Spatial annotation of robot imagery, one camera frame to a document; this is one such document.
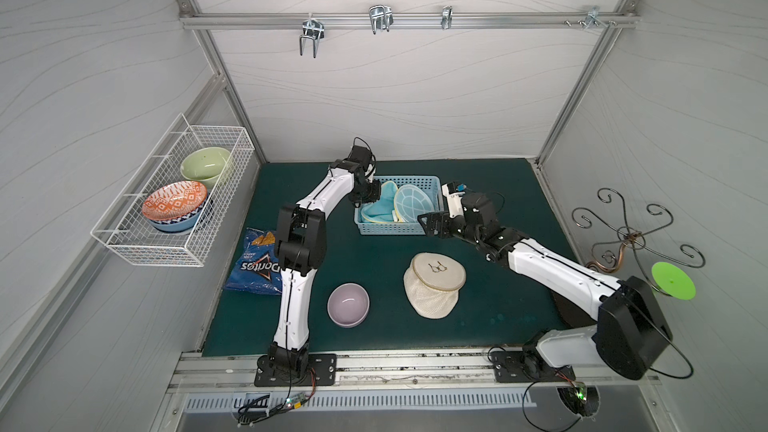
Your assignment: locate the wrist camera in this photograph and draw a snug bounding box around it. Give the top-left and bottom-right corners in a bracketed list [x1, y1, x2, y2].
[441, 181, 467, 219]
[347, 145, 376, 173]

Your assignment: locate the right metal hook bracket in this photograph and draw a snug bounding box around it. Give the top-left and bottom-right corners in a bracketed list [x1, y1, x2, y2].
[564, 6, 618, 31]

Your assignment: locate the small metal hook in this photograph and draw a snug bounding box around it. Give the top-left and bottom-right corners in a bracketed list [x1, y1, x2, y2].
[441, 6, 453, 30]

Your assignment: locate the green ceramic bowl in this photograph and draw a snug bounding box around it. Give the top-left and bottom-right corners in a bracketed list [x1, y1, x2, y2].
[180, 147, 233, 191]

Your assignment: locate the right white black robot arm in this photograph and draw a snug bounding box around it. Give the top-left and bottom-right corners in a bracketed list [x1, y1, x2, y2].
[418, 191, 673, 380]

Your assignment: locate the aluminium rail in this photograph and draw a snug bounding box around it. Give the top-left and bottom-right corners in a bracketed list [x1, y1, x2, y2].
[167, 344, 661, 394]
[180, 10, 641, 32]

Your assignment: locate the white wire wall basket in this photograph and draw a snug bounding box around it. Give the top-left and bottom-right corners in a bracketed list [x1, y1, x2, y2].
[91, 116, 254, 267]

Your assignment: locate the aluminium front rail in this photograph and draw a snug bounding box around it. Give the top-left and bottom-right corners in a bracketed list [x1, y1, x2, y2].
[167, 344, 661, 394]

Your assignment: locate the aluminium top rail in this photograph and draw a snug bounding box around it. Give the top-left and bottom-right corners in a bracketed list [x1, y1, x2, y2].
[180, 10, 641, 32]

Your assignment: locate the blue snack bag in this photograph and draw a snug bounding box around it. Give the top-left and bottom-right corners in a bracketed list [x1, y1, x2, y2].
[224, 228, 282, 296]

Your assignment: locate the blue bowl under orange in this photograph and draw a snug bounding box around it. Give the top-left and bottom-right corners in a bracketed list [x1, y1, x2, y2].
[148, 207, 203, 233]

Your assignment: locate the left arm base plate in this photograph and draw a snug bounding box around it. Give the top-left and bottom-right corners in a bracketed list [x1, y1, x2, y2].
[253, 353, 338, 388]

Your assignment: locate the cream mesh laundry bag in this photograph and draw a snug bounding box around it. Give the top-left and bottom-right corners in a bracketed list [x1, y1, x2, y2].
[403, 252, 466, 320]

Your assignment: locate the light blue plastic basket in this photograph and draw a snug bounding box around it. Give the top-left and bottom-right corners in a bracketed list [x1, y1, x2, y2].
[353, 175, 444, 235]

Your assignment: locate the green round disc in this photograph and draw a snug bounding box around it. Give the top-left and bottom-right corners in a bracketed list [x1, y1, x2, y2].
[651, 262, 697, 301]

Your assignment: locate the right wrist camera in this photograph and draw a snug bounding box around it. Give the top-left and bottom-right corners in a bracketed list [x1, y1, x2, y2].
[441, 181, 467, 219]

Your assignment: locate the teal mesh laundry bag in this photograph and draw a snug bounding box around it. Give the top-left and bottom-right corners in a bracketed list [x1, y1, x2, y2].
[360, 181, 437, 224]

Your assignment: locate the white slotted cable duct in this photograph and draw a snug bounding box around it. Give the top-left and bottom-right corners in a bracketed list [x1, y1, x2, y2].
[184, 387, 537, 415]

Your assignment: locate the left double metal hook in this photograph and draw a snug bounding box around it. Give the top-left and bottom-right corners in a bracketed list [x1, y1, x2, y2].
[299, 18, 325, 58]

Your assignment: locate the black scrolled metal stand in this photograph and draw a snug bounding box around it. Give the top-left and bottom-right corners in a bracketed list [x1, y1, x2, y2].
[571, 187, 707, 297]

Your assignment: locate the lilac ceramic bowl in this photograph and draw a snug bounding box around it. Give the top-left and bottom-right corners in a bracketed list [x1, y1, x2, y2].
[327, 283, 370, 328]

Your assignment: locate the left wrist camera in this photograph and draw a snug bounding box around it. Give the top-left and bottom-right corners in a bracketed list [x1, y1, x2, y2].
[347, 145, 376, 173]

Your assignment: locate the middle metal hook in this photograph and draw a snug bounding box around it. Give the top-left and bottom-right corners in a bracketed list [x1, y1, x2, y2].
[369, 5, 394, 35]

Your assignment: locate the orange patterned bowl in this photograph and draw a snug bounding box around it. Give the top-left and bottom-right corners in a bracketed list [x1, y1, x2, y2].
[141, 181, 208, 222]

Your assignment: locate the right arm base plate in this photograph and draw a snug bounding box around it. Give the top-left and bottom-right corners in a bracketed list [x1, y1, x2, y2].
[486, 347, 576, 383]

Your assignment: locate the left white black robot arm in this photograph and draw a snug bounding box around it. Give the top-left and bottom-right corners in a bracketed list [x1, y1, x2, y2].
[268, 137, 381, 377]

